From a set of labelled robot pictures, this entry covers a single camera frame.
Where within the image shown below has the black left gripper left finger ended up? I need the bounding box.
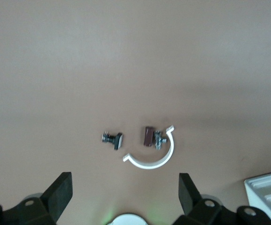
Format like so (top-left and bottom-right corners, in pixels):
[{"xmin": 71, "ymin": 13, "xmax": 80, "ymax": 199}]
[{"xmin": 17, "ymin": 172, "xmax": 73, "ymax": 225}]

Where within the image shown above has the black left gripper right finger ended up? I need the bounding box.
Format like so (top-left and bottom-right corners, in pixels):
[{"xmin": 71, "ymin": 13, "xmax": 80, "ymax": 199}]
[{"xmin": 178, "ymin": 172, "xmax": 222, "ymax": 225}]

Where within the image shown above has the white drawer cabinet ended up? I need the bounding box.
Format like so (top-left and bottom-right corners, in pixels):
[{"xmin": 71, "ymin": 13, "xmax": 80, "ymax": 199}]
[{"xmin": 244, "ymin": 170, "xmax": 271, "ymax": 225}]

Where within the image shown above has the white curved plastic clamp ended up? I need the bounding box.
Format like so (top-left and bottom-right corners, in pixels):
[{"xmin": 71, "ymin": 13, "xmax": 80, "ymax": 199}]
[{"xmin": 122, "ymin": 125, "xmax": 176, "ymax": 170}]

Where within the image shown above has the small black clip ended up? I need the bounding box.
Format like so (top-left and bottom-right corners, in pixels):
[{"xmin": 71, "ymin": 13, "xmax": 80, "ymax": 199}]
[{"xmin": 101, "ymin": 131, "xmax": 124, "ymax": 150}]

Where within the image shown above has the brown switch with metal terminals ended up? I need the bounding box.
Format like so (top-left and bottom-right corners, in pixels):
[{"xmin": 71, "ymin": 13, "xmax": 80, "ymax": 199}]
[{"xmin": 142, "ymin": 126, "xmax": 168, "ymax": 150}]

